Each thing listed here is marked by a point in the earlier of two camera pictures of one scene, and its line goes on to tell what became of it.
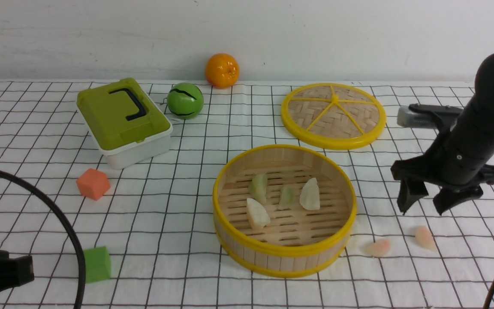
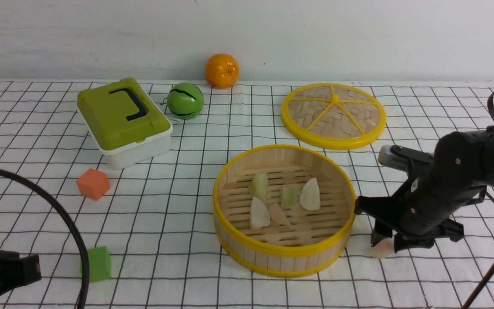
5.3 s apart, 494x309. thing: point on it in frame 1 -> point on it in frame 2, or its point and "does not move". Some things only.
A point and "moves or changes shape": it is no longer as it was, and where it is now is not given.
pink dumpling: (423, 236) moves or changes shape
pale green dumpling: (258, 189) does not move
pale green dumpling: (287, 198) does not move
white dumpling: (309, 198) does not move
